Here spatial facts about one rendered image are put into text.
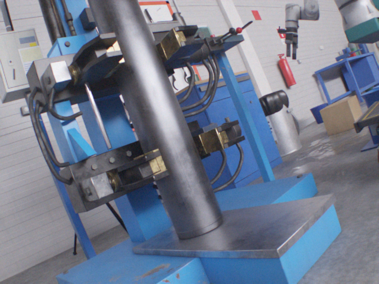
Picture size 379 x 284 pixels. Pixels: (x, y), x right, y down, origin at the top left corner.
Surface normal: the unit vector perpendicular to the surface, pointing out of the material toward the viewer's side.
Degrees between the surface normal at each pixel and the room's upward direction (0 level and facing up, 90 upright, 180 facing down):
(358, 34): 90
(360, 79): 90
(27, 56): 90
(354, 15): 68
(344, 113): 90
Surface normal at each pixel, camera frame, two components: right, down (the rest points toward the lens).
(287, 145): 0.08, 0.04
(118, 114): 0.61, -0.23
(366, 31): -0.63, 0.26
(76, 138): 0.23, -0.77
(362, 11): -0.46, -0.21
